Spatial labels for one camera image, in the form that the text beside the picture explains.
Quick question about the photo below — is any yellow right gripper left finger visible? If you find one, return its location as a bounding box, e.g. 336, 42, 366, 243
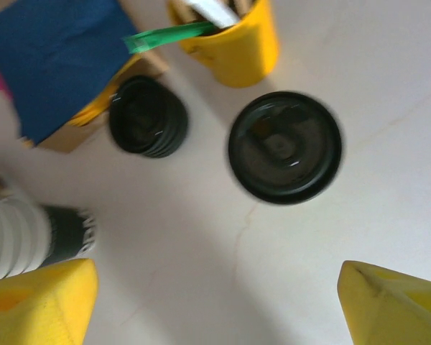
0, 257, 100, 345

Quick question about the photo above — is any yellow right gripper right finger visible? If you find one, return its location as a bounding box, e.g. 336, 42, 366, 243
337, 260, 431, 345

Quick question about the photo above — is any black coffee cup lid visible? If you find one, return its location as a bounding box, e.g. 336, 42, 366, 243
228, 90, 343, 206

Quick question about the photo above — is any stack of paper cups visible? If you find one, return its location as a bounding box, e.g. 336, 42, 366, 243
0, 175, 98, 283

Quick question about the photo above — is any cardboard napkin box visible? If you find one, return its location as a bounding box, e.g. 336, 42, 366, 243
21, 53, 170, 155

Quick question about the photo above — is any yellow paper napkin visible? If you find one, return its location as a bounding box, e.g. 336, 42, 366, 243
68, 53, 143, 127

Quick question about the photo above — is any blue paper napkin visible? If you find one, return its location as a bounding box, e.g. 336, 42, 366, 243
0, 0, 141, 145

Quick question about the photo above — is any yellow metal bucket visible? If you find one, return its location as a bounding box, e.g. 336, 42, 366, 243
167, 0, 281, 89

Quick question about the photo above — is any green wrapped straw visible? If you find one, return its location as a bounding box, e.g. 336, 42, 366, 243
121, 20, 220, 55

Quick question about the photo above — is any white wrapped straw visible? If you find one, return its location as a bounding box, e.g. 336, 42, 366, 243
185, 0, 240, 28

